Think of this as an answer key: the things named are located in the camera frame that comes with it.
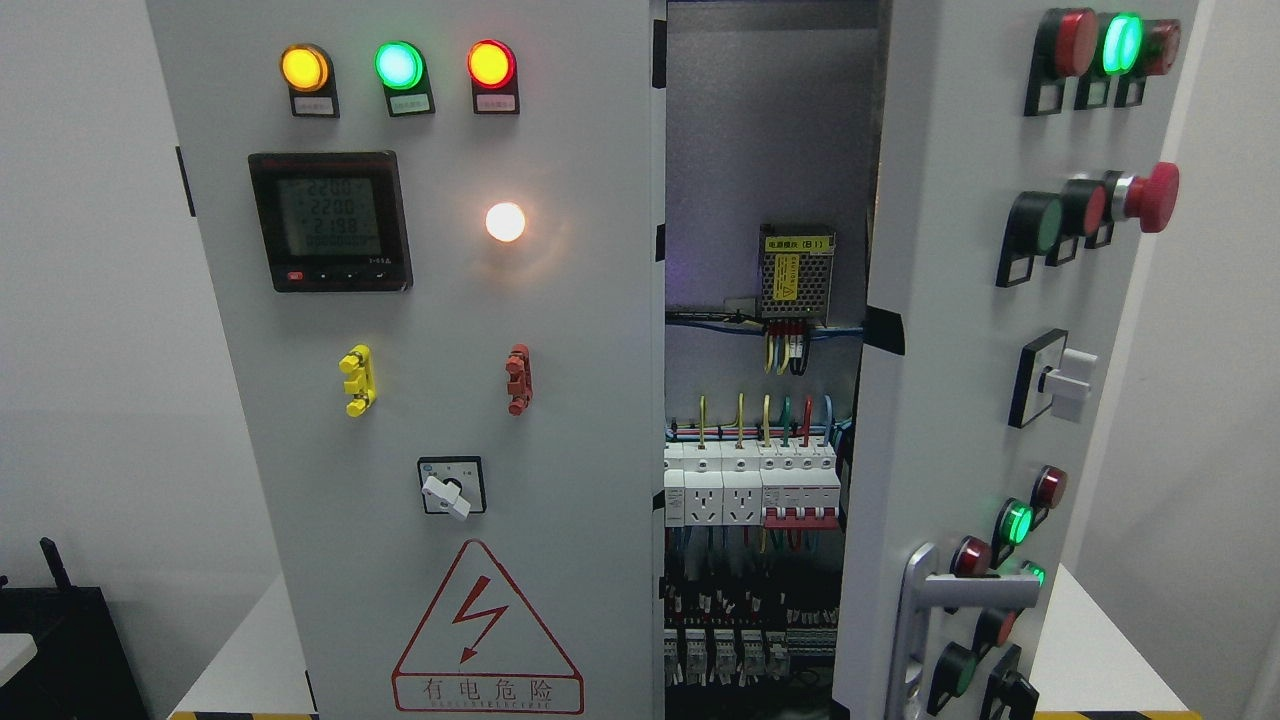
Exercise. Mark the grey cabinet door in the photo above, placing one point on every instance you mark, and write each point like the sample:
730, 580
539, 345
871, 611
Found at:
569, 483
999, 119

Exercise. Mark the white circuit breaker row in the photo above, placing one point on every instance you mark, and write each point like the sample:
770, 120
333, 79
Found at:
719, 484

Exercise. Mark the metal mesh power supply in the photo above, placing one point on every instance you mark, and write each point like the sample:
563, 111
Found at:
795, 264

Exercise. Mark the white glowing indicator lamp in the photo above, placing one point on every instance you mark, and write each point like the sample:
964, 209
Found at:
505, 221

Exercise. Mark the red electric hazard warning sticker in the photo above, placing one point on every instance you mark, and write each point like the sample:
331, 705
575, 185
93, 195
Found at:
481, 649

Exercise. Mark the red indicator lamp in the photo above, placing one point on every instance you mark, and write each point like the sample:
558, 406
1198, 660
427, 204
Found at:
491, 64

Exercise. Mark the black digital power meter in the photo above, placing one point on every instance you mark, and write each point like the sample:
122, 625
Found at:
332, 221

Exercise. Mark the green indicator lamp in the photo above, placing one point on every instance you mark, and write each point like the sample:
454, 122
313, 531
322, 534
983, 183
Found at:
399, 65

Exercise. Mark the yellow indicator lamp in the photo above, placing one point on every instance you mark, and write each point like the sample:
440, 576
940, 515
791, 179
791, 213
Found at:
305, 68

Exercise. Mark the red emergency stop button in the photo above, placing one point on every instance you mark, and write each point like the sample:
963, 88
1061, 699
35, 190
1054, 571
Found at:
1150, 199

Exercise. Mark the black box on left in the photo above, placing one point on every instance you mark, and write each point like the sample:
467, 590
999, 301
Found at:
80, 670

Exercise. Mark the red terminal post block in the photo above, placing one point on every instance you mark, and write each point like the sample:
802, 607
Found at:
519, 385

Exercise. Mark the white rotary selector switch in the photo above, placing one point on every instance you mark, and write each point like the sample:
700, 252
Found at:
452, 486

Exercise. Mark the yellow terminal post block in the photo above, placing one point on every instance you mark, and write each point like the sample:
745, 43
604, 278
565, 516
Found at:
359, 382

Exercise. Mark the silver door lever handle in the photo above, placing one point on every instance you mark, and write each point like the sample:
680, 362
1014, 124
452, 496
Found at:
922, 682

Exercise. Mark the white right door selector switch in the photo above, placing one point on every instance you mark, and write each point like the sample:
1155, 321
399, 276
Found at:
1051, 377

